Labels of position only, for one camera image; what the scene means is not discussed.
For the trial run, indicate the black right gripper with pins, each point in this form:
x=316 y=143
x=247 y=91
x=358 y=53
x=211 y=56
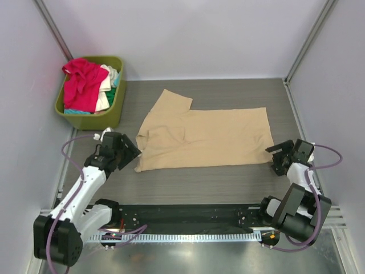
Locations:
x=287 y=146

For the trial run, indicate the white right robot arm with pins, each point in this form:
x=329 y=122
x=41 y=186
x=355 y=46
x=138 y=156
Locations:
x=301 y=213

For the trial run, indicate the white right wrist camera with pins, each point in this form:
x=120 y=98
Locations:
x=311 y=157

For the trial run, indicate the beige t shirt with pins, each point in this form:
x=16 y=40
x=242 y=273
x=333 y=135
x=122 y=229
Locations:
x=174 y=136

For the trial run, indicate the left aluminium corner post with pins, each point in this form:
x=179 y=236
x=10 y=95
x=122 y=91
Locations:
x=45 y=14

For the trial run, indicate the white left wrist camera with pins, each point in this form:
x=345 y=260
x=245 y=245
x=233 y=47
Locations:
x=99 y=137

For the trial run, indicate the white slotted cable duct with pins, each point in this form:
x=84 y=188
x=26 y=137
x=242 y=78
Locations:
x=103 y=238

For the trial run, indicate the right aluminium corner post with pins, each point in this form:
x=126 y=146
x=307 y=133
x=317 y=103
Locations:
x=314 y=32

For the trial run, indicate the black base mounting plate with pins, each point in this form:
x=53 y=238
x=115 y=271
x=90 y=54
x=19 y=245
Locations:
x=198 y=219

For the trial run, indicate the green t shirt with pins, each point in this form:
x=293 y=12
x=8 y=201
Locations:
x=111 y=95

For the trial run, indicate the aluminium corner post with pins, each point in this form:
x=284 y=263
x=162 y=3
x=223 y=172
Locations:
x=45 y=14
x=314 y=32

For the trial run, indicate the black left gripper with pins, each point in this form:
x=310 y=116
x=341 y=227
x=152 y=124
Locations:
x=133 y=150

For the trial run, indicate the cream t shirt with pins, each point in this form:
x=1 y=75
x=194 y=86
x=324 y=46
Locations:
x=107 y=89

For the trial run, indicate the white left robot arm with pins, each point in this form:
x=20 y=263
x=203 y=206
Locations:
x=59 y=236

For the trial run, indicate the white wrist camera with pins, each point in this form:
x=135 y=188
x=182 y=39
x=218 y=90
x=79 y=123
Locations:
x=99 y=137
x=311 y=157

